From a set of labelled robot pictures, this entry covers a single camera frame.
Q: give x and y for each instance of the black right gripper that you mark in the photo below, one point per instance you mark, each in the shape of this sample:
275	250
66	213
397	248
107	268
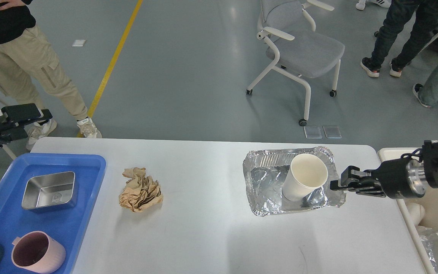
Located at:
398	179

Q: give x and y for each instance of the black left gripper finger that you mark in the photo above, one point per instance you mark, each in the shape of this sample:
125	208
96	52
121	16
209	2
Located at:
11	135
25	114

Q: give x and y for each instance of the white paper cup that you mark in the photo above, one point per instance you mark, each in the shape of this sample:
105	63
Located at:
307	172

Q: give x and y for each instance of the stainless steel rectangular tray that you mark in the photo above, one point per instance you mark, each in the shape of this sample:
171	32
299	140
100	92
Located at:
50	192

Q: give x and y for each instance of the aluminium foil tray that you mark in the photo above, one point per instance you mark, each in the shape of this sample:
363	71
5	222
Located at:
265	172

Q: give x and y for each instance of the pink ribbed mug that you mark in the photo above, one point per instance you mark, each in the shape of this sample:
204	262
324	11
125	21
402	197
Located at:
37	252

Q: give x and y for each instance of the brown paper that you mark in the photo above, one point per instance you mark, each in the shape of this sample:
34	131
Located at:
140	192

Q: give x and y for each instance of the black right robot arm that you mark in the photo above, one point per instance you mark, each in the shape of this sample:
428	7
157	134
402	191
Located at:
428	156

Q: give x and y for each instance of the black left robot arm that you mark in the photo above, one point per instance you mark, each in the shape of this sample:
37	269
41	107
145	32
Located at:
4	125

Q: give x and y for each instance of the person in khaki trousers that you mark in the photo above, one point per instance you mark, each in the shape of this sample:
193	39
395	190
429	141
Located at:
26	54

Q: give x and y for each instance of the blue plastic tray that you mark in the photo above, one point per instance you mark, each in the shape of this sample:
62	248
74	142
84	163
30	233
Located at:
68	225

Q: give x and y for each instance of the grey white office chair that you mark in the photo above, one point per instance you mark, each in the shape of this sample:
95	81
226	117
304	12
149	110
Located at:
295	48

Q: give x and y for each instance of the person with striped sneakers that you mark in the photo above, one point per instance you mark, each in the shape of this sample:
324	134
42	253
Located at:
361	4

